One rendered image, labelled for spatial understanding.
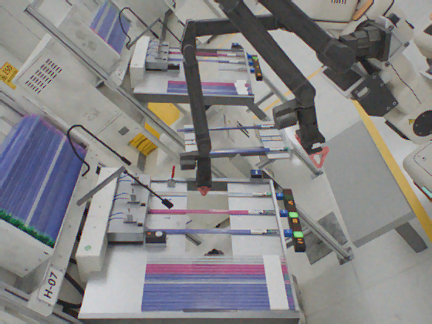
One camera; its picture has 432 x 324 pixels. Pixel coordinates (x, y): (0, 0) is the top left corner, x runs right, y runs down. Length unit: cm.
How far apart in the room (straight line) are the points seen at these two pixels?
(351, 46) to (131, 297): 104
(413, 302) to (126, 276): 129
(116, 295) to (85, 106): 142
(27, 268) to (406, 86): 138
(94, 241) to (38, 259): 22
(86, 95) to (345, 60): 173
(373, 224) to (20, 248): 120
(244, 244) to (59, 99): 150
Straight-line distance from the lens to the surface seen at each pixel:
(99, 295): 157
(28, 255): 149
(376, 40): 131
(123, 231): 167
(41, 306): 143
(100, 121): 273
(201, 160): 174
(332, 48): 125
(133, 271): 162
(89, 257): 158
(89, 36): 261
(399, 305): 224
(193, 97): 165
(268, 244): 171
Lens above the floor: 187
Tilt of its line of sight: 28 degrees down
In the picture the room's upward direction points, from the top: 48 degrees counter-clockwise
